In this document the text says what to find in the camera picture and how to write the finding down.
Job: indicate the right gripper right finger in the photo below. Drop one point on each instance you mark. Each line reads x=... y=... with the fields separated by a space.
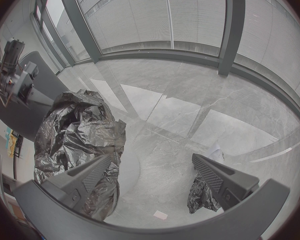
x=222 y=181

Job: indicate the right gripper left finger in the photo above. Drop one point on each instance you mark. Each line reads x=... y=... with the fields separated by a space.
x=90 y=176

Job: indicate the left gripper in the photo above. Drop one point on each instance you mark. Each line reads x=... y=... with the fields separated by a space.
x=23 y=86

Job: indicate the white paper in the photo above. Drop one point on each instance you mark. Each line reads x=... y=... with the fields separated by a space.
x=216 y=152

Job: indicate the black plastic bag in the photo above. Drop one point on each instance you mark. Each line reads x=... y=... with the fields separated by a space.
x=72 y=134

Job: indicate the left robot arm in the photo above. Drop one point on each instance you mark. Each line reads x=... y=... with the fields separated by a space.
x=11 y=54

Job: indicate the crumpled black plastic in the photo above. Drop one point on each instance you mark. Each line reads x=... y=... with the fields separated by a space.
x=200 y=196

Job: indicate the dark grey round chair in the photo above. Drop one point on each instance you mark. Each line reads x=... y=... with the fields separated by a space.
x=40 y=69

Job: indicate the window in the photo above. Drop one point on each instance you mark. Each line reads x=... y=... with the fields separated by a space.
x=190 y=21

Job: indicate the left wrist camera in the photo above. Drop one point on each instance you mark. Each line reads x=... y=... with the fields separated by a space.
x=31 y=70

